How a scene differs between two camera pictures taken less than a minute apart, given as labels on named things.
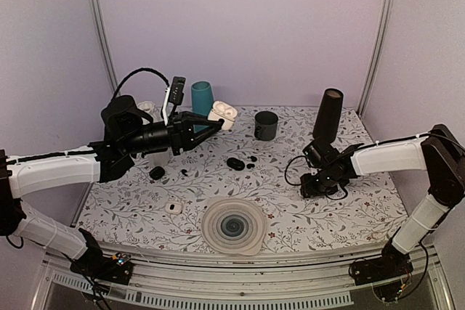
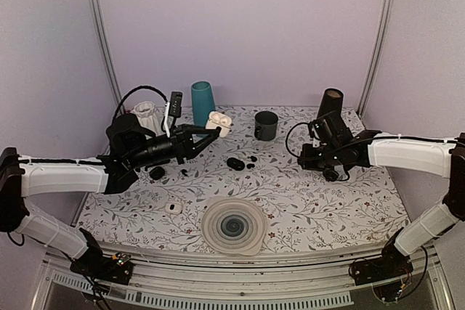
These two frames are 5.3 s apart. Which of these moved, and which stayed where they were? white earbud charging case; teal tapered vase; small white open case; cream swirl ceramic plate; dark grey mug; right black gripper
Moved: right black gripper; white earbud charging case
Stayed: cream swirl ceramic plate; teal tapered vase; small white open case; dark grey mug
